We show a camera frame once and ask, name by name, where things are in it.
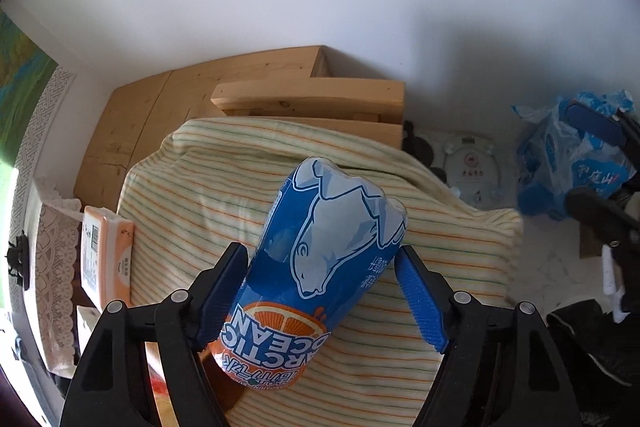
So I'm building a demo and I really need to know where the black teapot set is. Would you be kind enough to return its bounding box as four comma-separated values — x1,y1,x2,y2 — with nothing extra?
6,231,30,291

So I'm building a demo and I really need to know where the striped tablecloth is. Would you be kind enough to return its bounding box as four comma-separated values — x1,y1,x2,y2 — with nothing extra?
118,117,523,426

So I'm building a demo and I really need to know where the blue plastic bag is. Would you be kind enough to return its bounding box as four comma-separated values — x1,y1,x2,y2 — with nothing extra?
512,90,636,221

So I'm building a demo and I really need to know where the tissue pack right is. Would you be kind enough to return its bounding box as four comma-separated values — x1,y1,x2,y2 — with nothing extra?
79,206,134,312

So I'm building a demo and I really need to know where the landscape painting roller blind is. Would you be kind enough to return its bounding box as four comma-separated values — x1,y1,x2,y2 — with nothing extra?
0,8,76,238

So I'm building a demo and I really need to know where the blue Arctic Ocean cup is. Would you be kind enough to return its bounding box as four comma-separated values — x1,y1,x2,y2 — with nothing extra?
209,157,408,390

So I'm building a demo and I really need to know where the lace covered low table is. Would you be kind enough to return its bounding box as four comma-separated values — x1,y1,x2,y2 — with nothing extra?
24,179,82,378

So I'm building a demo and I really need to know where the white bathroom scale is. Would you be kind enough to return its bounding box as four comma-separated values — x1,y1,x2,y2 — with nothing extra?
427,132,503,210

